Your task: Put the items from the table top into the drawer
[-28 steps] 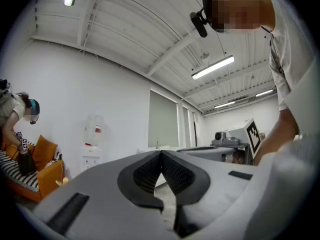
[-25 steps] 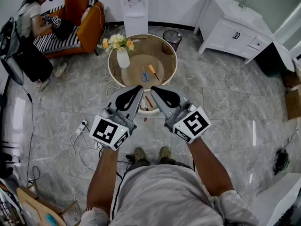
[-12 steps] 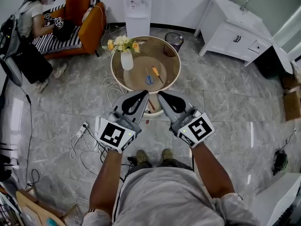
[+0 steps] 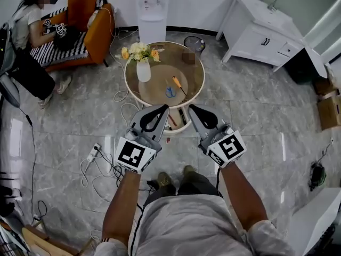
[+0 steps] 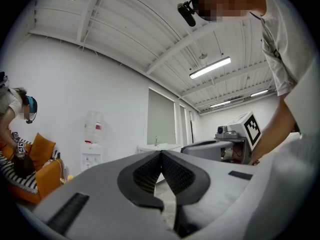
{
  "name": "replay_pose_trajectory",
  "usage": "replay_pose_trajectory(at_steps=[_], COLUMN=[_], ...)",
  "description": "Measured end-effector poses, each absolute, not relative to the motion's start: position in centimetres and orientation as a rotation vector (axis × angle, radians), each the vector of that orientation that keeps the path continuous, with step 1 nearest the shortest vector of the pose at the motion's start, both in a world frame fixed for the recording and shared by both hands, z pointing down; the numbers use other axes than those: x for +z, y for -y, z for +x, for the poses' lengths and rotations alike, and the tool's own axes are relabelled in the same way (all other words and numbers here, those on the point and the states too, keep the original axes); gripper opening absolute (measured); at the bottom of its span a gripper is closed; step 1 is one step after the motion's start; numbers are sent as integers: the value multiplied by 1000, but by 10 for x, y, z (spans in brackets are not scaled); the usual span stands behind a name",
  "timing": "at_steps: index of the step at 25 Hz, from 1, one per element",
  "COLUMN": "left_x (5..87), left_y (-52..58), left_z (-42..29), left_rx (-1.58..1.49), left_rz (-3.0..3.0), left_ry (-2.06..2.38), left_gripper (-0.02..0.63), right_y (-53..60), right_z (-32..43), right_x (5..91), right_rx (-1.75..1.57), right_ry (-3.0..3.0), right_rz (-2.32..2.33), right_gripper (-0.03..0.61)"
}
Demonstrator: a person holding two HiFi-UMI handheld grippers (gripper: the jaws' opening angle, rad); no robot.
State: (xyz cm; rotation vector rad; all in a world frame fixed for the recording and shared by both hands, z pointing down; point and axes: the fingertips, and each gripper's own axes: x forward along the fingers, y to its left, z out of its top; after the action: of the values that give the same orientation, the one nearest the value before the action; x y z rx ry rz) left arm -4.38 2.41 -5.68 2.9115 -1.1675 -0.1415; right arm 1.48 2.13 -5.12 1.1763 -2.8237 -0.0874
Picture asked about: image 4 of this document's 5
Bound black power cable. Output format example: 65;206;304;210
95;145;126;189

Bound dark green bin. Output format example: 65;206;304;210
285;60;320;85

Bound white bench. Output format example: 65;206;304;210
289;188;341;255

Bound person's light grey shirt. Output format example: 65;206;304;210
94;195;294;256

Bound white ceramic vase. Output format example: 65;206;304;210
136;59;152;83

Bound person's left forearm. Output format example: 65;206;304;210
102;169;142;247

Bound person's dark trousers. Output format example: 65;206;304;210
145;172;222;205

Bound blue handled scissors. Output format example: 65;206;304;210
165;79;177;99

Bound round glass-top table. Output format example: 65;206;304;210
124;41;206;111

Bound black mesh waste bin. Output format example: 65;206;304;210
183;35;206;57

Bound yellow and white flower bouquet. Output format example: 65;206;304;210
115;41;165;65

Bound person's left olive shoe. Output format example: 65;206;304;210
157;171;174;190

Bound person's right forearm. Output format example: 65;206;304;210
218;160;269;233

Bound white vanity cabinet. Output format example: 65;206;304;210
215;0;307;71

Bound orange sofa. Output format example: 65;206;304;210
29;0;116;73

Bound thin black cable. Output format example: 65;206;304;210
20;107;48;221

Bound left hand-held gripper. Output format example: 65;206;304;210
115;104;171;174

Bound black bag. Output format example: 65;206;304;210
53;27;80;50

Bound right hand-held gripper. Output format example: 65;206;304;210
188;105;246;169

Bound black and green device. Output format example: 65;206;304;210
308;162;327;191

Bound white power strip with cable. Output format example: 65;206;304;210
79;153;120;205

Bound wire basket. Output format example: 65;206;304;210
0;232;29;256

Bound person's olive shoe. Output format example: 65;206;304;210
183;165;198;180
157;171;174;190

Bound large cardboard box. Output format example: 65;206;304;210
316;94;341;131

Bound long white cable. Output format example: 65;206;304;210
101;5;143;129

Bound brown translucent cup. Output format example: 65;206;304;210
182;50;198;65

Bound table drawer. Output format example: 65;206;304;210
159;105;193;136

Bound person's right olive shoe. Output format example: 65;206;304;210
183;165;198;180

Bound white water dispenser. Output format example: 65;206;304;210
135;0;171;44

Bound orange handled screwdriver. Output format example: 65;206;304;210
172;75;189;96

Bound black white striped blanket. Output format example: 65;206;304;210
29;0;109;67

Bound wooden chair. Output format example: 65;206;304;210
22;222;94;256

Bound small cardboard box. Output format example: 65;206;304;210
314;76;340;95

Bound white pillow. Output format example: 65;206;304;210
87;9;100;29

